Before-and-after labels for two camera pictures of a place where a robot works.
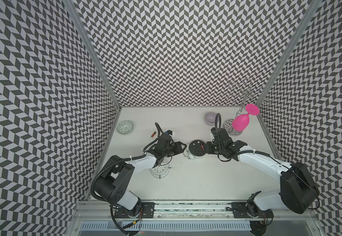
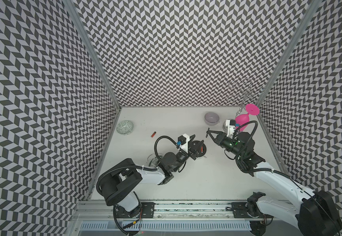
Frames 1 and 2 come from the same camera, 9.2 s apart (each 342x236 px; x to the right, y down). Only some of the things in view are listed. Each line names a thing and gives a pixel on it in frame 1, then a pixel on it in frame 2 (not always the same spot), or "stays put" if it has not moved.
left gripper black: x=178 y=147 → x=199 y=148
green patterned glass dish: x=125 y=127 stays put
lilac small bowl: x=210 y=118 stays put
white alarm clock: x=196 y=148 stays put
